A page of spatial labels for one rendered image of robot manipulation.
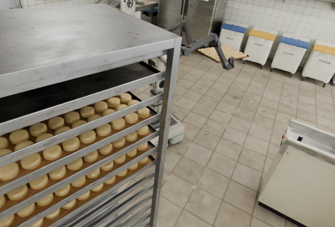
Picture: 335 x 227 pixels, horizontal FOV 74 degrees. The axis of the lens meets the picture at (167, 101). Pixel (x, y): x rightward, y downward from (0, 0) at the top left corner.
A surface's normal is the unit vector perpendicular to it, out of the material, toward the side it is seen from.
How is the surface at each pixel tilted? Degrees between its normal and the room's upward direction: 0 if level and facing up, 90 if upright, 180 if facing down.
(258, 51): 93
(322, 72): 94
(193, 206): 0
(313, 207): 90
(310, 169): 90
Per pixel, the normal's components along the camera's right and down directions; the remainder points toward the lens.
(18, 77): 0.67, 0.47
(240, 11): -0.48, 0.45
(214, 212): 0.10, -0.82
